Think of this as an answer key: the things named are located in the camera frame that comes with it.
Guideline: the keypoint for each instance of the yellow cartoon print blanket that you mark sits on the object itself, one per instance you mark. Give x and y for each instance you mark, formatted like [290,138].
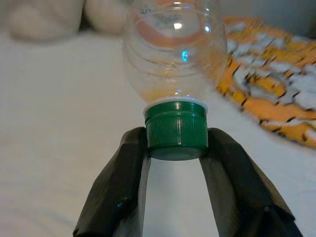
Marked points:
[266,98]

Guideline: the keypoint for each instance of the beige plush toy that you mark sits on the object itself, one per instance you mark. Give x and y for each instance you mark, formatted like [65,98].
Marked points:
[49,19]

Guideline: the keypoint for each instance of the clear plastic bottle green cap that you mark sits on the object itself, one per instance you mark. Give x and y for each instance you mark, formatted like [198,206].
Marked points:
[175,128]

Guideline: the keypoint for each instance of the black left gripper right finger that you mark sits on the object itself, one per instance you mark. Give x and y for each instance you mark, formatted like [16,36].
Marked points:
[237,192]

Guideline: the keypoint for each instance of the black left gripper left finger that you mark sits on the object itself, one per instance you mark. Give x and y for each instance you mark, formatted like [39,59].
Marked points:
[113,192]

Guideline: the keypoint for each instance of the white quilted mattress pad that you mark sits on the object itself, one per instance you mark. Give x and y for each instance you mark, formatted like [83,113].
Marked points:
[61,111]

